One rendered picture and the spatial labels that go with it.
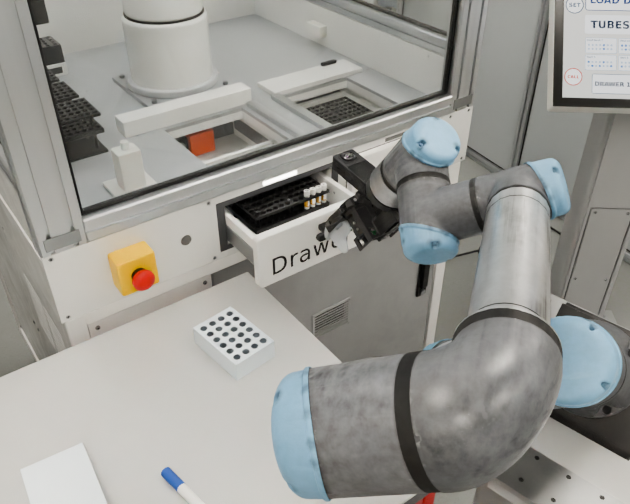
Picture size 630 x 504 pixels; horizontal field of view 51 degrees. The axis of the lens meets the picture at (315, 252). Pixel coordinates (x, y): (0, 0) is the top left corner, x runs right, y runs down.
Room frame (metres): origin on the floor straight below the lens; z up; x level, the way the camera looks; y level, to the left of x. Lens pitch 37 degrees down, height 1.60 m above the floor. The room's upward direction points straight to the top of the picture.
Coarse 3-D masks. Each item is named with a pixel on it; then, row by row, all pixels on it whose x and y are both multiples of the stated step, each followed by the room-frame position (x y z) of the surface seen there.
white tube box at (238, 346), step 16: (208, 320) 0.87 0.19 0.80; (224, 320) 0.87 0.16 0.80; (240, 320) 0.87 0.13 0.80; (208, 336) 0.84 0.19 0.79; (224, 336) 0.84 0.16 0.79; (240, 336) 0.84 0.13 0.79; (256, 336) 0.84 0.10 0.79; (208, 352) 0.82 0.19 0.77; (224, 352) 0.79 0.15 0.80; (240, 352) 0.79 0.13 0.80; (256, 352) 0.79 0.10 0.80; (272, 352) 0.82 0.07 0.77; (224, 368) 0.79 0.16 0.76; (240, 368) 0.77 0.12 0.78
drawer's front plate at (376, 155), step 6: (384, 144) 1.30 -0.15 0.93; (390, 144) 1.30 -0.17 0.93; (372, 150) 1.27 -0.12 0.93; (378, 150) 1.27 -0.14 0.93; (384, 150) 1.27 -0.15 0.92; (390, 150) 1.29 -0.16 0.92; (366, 156) 1.25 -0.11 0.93; (372, 156) 1.26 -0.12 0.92; (378, 156) 1.27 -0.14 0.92; (384, 156) 1.28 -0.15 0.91; (372, 162) 1.26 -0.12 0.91; (378, 162) 1.27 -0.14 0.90; (348, 186) 1.23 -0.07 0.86; (354, 192) 1.23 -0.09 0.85
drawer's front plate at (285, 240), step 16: (336, 208) 1.04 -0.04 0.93; (288, 224) 0.99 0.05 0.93; (304, 224) 0.99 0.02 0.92; (256, 240) 0.94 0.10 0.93; (272, 240) 0.95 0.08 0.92; (288, 240) 0.97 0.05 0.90; (304, 240) 0.99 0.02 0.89; (352, 240) 1.06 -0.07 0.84; (256, 256) 0.94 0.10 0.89; (272, 256) 0.95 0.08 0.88; (288, 256) 0.97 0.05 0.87; (304, 256) 0.99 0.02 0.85; (320, 256) 1.02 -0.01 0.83; (256, 272) 0.94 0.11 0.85; (272, 272) 0.95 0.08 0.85; (288, 272) 0.97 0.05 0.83
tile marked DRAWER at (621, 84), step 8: (592, 80) 1.46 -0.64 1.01; (600, 80) 1.45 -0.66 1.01; (608, 80) 1.45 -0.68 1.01; (616, 80) 1.45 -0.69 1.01; (624, 80) 1.45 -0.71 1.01; (592, 88) 1.44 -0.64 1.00; (600, 88) 1.44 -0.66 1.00; (608, 88) 1.44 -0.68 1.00; (616, 88) 1.44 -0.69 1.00; (624, 88) 1.44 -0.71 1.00
